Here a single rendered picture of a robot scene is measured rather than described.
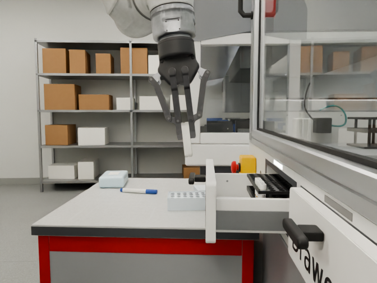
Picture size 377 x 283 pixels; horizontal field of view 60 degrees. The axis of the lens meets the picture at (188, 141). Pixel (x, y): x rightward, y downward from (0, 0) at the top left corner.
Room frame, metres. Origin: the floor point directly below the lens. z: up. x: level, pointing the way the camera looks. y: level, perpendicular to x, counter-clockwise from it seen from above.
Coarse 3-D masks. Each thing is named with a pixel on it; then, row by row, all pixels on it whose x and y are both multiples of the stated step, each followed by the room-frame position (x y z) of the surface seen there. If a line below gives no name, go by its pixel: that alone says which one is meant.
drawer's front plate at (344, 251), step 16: (304, 192) 0.47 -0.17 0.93; (304, 208) 0.44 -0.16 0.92; (320, 208) 0.39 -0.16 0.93; (304, 224) 0.43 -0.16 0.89; (320, 224) 0.37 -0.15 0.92; (336, 224) 0.34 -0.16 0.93; (288, 240) 0.51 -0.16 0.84; (336, 240) 0.33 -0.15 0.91; (352, 240) 0.29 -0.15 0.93; (368, 240) 0.29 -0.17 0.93; (304, 256) 0.43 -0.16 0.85; (320, 256) 0.37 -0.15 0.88; (336, 256) 0.32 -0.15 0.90; (352, 256) 0.29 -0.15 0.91; (368, 256) 0.26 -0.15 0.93; (304, 272) 0.43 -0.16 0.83; (336, 272) 0.32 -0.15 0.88; (352, 272) 0.29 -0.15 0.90; (368, 272) 0.26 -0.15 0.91
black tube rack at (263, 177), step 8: (264, 176) 0.74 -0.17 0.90; (272, 176) 0.74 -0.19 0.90; (280, 176) 0.74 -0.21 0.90; (272, 184) 0.66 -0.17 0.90; (280, 184) 0.66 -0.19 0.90; (288, 184) 0.66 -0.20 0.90; (248, 192) 0.74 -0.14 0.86; (272, 192) 0.60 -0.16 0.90; (280, 192) 0.60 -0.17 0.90; (288, 192) 0.60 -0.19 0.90
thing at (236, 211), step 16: (224, 176) 0.80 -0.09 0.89; (240, 176) 0.80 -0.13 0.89; (224, 192) 0.80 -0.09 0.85; (240, 192) 0.80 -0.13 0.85; (224, 208) 0.57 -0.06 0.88; (240, 208) 0.56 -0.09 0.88; (256, 208) 0.56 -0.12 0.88; (272, 208) 0.56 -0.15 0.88; (288, 208) 0.56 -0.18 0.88; (224, 224) 0.56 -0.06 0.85; (240, 224) 0.56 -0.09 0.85; (256, 224) 0.56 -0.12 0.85; (272, 224) 0.56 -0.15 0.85
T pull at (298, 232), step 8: (288, 224) 0.38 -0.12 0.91; (288, 232) 0.38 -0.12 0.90; (296, 232) 0.35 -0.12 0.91; (304, 232) 0.36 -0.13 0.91; (312, 232) 0.36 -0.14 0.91; (320, 232) 0.36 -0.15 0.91; (296, 240) 0.34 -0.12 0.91; (304, 240) 0.34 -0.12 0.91; (312, 240) 0.36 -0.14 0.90; (320, 240) 0.36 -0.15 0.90; (304, 248) 0.34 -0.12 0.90
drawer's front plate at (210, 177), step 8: (208, 160) 0.81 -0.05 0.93; (208, 168) 0.68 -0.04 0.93; (208, 176) 0.60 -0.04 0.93; (208, 184) 0.55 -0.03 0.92; (208, 192) 0.55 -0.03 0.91; (208, 200) 0.55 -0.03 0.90; (208, 208) 0.55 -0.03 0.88; (208, 216) 0.55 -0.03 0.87; (208, 224) 0.55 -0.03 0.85; (208, 232) 0.55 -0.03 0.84; (208, 240) 0.55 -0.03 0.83
